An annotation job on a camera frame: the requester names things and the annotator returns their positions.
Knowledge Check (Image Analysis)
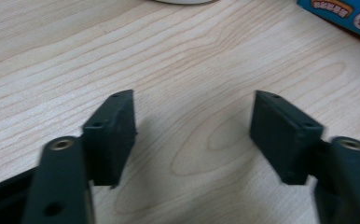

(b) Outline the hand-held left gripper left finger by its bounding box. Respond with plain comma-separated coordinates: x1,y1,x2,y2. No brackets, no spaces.
81,89,138,189

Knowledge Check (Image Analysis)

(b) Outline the white round object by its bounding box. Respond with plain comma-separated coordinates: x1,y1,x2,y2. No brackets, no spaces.
149,0,220,6

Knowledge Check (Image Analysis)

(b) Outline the blue printed box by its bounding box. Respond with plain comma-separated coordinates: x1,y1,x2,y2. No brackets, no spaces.
296,0,360,44

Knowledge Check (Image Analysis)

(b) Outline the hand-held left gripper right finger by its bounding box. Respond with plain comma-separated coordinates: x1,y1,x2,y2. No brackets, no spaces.
249,90,325,187

